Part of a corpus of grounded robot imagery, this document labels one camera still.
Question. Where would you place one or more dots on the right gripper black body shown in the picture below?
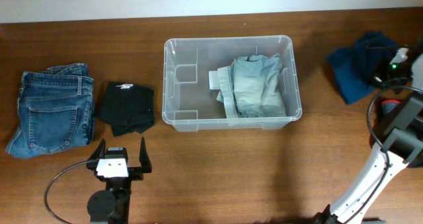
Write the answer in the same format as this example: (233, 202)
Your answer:
(390, 76)

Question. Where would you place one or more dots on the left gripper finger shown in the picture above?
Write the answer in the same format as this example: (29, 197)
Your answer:
(144, 160)
(99, 151)

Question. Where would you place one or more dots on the teal blue shirt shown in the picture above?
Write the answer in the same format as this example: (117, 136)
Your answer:
(353, 66)

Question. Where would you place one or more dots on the light blue jeans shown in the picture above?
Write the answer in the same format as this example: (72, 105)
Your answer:
(249, 87)

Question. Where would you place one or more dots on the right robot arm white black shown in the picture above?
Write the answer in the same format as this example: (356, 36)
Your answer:
(394, 116)

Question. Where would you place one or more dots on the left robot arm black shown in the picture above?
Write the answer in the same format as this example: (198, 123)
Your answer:
(112, 204)

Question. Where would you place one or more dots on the black shorts red grey waistband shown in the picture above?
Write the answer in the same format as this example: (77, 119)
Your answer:
(387, 106)

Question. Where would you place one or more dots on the folded black garment white logo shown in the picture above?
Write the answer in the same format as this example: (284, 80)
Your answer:
(127, 108)

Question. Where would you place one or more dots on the folded dark blue jeans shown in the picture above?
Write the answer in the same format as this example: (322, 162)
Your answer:
(56, 111)

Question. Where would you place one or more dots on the white label in bin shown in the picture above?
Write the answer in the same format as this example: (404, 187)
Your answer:
(214, 83)

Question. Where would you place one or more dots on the clear plastic storage bin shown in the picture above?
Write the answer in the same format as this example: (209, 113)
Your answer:
(188, 102)

